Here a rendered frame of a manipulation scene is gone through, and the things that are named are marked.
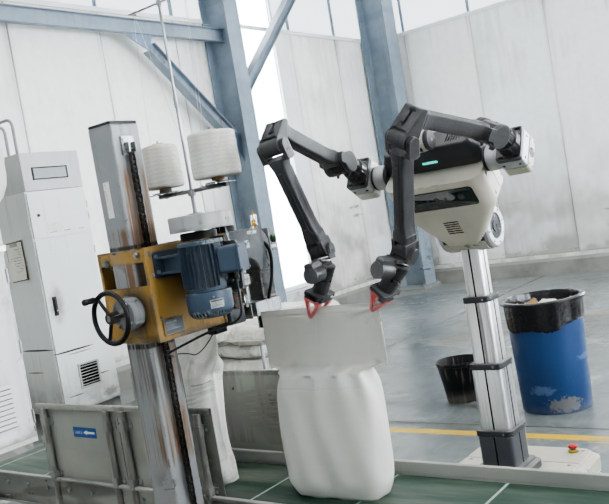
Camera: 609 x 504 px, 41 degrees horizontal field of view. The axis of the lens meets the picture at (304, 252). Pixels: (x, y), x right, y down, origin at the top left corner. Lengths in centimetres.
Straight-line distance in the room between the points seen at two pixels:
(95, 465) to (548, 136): 837
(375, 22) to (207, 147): 918
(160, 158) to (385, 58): 891
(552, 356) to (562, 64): 654
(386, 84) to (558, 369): 743
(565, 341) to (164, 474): 264
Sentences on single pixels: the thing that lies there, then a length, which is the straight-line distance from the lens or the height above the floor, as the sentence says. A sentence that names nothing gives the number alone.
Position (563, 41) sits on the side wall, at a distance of 1081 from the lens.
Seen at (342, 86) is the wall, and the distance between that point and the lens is 1109.
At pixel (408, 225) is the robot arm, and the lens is 249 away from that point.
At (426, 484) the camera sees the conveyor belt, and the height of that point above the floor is 38.
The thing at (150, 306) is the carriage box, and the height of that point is 115.
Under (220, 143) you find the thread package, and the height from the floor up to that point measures 163.
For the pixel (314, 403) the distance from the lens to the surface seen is 277.
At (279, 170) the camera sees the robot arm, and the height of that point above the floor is 151.
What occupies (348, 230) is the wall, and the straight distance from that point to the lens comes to 1064.
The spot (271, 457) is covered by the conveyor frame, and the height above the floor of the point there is 40.
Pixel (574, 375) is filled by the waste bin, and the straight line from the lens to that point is 480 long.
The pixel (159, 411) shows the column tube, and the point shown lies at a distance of 274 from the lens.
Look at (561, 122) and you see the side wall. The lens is 1078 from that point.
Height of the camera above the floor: 138
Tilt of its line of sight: 3 degrees down
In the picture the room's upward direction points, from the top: 10 degrees counter-clockwise
